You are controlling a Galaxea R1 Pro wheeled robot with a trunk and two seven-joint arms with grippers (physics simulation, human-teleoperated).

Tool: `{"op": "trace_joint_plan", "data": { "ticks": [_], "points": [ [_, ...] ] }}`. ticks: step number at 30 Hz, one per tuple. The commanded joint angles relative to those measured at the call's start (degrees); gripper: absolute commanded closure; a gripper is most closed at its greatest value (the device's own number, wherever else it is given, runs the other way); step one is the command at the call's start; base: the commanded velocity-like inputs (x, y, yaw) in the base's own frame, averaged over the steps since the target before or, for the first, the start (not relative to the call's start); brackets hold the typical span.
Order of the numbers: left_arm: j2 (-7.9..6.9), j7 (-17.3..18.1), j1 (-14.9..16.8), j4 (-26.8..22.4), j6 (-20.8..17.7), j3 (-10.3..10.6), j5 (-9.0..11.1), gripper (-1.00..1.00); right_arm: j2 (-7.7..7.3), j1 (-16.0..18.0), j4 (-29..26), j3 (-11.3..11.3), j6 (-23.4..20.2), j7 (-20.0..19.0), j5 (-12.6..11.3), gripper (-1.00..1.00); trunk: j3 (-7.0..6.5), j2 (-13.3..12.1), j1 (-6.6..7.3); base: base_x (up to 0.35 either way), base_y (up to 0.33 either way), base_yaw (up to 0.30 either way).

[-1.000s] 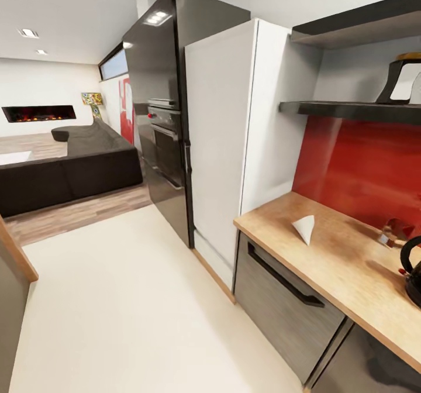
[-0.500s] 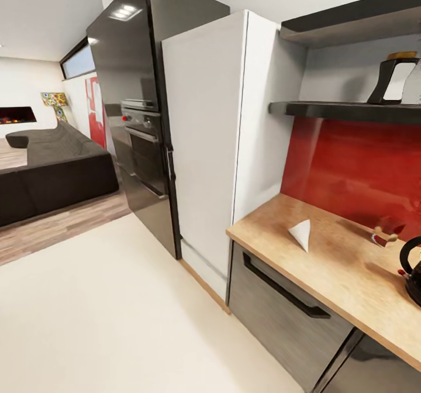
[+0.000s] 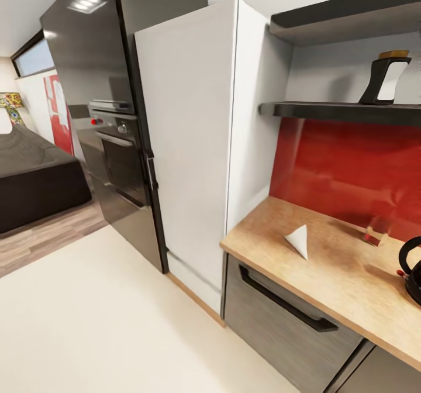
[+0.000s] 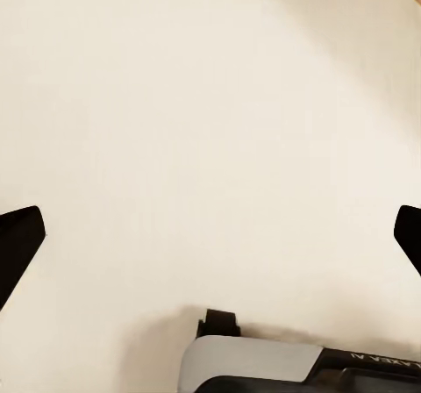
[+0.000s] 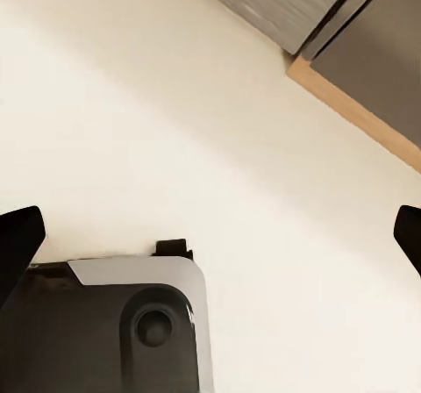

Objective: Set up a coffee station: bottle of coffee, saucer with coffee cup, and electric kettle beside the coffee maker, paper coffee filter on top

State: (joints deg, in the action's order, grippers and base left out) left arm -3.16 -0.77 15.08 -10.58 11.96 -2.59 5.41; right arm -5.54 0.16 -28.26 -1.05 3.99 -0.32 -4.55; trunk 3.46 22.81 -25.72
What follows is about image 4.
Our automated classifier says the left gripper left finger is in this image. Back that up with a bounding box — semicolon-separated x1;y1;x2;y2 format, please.
0;205;46;310

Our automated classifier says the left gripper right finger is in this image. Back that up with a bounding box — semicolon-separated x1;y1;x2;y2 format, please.
393;204;421;275

